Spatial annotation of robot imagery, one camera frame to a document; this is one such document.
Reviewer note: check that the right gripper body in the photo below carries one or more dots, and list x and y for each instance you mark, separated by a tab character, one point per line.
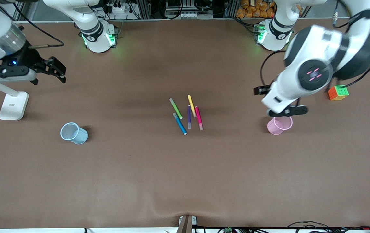
31	59

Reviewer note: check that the pink marker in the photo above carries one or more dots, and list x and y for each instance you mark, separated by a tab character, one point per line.
199	118

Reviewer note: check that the blue marker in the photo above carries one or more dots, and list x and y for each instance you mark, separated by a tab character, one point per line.
179	124

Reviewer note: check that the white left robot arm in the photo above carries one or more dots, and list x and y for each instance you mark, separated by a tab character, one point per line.
321	48

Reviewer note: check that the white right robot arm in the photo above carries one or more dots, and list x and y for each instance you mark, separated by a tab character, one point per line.
91	27

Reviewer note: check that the pink mesh cup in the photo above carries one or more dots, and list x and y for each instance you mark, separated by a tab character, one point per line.
277	127

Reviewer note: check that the colourful puzzle cube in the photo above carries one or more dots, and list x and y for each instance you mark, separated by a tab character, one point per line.
338	93

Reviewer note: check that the light blue mesh cup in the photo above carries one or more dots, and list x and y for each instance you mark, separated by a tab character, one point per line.
78	137

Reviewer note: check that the yellow marker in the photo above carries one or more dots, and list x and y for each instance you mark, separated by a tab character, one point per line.
191	105

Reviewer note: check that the purple marker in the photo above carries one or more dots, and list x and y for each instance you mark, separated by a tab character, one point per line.
189	119

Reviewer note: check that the orange snack bags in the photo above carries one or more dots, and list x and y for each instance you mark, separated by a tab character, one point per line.
253	9

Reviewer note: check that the large white power strip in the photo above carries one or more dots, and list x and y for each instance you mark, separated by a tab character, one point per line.
120	9

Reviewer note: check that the green marker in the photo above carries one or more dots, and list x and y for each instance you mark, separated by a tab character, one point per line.
176	108

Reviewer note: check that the small white power strip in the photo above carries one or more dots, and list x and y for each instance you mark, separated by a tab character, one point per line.
189	15

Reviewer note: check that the aluminium frame post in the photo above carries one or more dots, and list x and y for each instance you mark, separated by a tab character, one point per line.
231	8
143	8

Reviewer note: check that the metal table edge bracket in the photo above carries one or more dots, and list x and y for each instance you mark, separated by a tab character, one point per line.
186	223

